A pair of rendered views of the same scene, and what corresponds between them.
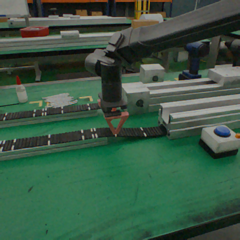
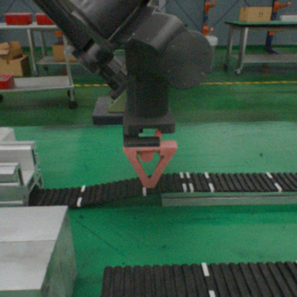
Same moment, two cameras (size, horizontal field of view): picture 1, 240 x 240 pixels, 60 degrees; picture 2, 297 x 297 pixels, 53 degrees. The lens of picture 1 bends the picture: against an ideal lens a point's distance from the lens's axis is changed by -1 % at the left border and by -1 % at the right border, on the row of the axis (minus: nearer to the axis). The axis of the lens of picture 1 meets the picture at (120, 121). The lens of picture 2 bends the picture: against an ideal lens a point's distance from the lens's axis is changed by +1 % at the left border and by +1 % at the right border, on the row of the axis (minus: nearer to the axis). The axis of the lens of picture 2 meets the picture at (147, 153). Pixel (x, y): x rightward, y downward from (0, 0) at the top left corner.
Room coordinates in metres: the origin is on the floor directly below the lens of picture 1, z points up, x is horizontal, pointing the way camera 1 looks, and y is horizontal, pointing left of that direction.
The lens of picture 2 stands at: (0.94, 0.11, 1.06)
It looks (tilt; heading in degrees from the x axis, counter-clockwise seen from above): 27 degrees down; 192
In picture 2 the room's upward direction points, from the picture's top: straight up
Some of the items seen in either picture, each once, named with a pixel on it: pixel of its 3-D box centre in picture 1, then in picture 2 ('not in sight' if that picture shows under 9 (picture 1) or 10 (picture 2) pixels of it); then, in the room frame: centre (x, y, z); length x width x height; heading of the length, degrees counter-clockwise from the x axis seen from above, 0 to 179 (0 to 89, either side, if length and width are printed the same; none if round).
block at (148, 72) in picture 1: (151, 76); not in sight; (1.03, -0.16, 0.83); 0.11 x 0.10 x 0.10; 11
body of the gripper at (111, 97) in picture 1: (111, 92); (147, 98); (0.55, 0.03, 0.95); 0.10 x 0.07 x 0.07; 15
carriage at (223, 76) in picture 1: (230, 78); not in sight; (0.88, -0.49, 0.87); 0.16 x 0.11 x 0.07; 105
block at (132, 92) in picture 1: (135, 99); (18, 270); (0.76, -0.06, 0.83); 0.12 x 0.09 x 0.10; 15
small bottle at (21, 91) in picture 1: (20, 89); not in sight; (0.84, 0.43, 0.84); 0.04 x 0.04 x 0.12
